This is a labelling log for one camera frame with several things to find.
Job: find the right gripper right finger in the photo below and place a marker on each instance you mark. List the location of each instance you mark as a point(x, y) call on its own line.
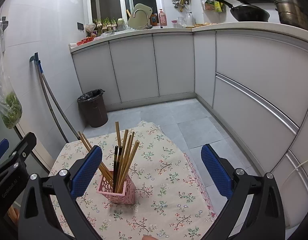
point(265, 218)

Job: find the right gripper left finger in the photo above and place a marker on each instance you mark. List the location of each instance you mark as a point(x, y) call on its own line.
point(37, 218)

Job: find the black chopstick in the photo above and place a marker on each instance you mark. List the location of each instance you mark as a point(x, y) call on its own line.
point(115, 166)

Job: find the kitchen faucet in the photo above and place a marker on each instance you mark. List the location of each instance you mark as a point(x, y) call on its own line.
point(142, 19)

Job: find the person's hand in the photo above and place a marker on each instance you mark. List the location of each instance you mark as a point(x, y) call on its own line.
point(147, 237)

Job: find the wooden chopstick in basket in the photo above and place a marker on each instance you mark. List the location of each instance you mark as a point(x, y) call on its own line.
point(89, 165)
point(101, 166)

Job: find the bag of green vegetables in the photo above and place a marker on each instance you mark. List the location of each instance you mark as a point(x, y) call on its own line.
point(10, 106)

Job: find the floral tablecloth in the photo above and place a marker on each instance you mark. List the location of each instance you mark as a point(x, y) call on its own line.
point(164, 196)

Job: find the dark brown trash bin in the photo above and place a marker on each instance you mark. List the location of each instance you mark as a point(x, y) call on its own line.
point(92, 106)

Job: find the mop with blue clip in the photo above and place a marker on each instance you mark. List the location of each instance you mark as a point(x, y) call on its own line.
point(49, 95)

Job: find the black wok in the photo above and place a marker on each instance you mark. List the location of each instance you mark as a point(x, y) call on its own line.
point(247, 12)

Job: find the green cutting board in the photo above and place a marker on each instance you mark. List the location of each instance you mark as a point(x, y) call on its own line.
point(132, 22)

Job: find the steel stock pot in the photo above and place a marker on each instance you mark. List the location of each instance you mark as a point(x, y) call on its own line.
point(291, 13)

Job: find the pink soap bottle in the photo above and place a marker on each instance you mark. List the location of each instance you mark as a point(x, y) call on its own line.
point(162, 18)

